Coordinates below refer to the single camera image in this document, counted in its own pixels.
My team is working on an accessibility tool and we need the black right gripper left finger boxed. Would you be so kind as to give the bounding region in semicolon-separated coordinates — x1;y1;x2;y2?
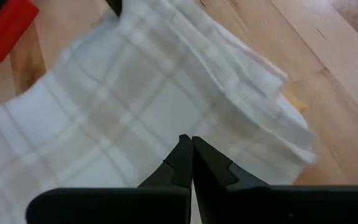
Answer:
25;134;194;224

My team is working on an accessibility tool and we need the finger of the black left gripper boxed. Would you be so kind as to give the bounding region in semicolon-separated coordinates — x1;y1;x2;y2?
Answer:
105;0;123;17

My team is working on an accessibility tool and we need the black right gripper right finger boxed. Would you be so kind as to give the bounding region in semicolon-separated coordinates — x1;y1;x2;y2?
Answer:
191;136;358;224

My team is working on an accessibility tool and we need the off-white towel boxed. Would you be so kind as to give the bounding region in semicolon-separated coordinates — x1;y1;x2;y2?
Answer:
0;0;319;224

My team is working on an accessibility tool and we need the red black square device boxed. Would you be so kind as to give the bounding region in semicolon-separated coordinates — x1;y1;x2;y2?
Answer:
0;0;40;63

